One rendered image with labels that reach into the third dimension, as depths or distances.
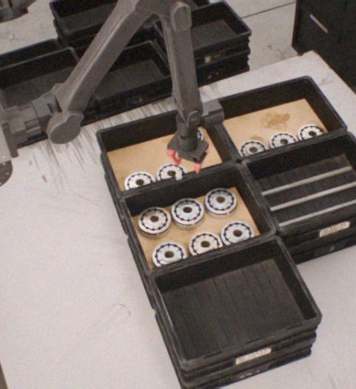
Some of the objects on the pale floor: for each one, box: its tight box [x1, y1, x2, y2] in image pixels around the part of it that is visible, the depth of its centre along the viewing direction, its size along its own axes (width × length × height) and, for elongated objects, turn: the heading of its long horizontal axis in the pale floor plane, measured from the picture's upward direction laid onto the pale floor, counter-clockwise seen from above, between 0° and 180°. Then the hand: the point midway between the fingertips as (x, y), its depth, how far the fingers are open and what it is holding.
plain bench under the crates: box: [0, 50, 356, 389], centre depth 237 cm, size 160×160×70 cm
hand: (188, 166), depth 187 cm, fingers open, 6 cm apart
